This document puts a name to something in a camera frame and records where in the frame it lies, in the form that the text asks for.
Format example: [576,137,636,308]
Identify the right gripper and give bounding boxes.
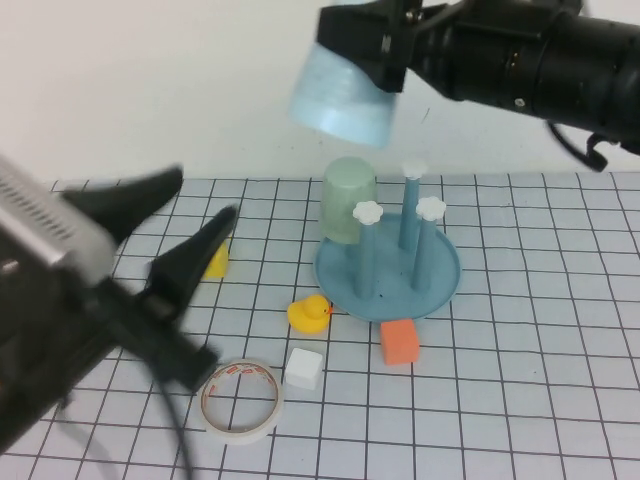
[318,0,504,109]

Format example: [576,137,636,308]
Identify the white cube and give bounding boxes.
[284,347,322,391]

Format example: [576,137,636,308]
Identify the pale green plastic cup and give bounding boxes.
[318,156,377,246]

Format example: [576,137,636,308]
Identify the tape roll with orange print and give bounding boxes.
[199,357,286,445]

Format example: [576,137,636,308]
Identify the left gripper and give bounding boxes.
[0,166,240,451]

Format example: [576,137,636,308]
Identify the blue cup stand with pegs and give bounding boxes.
[314,160,462,322]

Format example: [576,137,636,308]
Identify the black cable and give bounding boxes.
[149,359,199,480]
[547,119,609,174]

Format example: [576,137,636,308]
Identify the yellow cube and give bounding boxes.
[201,238,231,280]

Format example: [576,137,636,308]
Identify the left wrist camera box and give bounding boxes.
[0,152,119,276]

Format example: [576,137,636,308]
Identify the yellow rubber duck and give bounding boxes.
[286,294,334,335]

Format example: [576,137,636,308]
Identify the white black-grid tablecloth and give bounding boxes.
[0,172,640,480]

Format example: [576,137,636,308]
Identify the light blue plastic cup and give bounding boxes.
[288,0,399,150]

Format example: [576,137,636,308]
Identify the orange cube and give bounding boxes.
[379,319,420,368]

